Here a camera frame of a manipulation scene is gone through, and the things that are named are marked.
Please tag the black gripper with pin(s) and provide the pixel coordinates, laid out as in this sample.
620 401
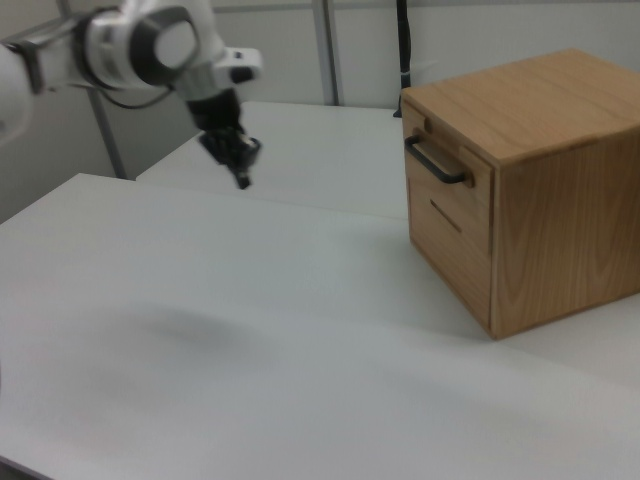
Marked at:
220 120

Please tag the wooden drawer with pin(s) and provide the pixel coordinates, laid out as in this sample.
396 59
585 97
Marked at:
475 215

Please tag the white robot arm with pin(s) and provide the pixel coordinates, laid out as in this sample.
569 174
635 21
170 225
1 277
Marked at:
125 50

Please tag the black pole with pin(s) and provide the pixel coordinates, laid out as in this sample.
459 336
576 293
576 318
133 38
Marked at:
404 50

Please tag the wooden cabinet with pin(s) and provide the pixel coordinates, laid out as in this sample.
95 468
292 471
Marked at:
560 200

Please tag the grey partition post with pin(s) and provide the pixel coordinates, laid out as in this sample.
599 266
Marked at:
327 50
109 140

